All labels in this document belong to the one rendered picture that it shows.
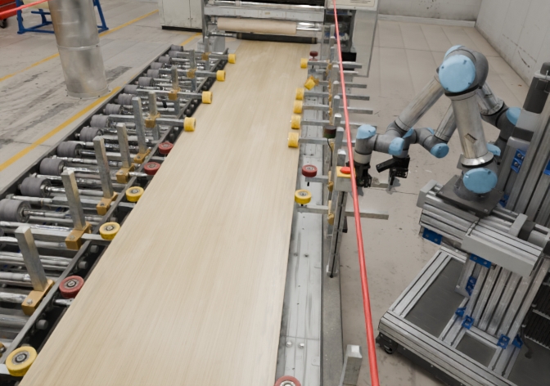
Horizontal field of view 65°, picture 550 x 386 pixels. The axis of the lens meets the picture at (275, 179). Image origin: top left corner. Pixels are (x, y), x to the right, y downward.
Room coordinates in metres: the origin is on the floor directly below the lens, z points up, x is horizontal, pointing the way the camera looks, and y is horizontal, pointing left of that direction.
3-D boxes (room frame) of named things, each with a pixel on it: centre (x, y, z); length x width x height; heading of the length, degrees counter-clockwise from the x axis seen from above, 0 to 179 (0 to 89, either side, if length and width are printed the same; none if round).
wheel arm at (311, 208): (1.72, -0.33, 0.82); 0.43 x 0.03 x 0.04; 86
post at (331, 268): (1.42, -0.27, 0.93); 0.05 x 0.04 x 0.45; 176
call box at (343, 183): (1.42, -0.27, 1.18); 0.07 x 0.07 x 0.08; 86
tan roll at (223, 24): (4.57, 0.05, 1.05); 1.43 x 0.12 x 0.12; 86
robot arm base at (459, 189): (1.60, -0.85, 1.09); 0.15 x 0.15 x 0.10
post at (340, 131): (1.93, -0.30, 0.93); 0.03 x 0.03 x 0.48; 86
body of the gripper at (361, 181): (1.65, -0.37, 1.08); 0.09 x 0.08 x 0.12; 17
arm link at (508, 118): (1.99, -1.17, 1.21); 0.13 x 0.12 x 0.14; 18
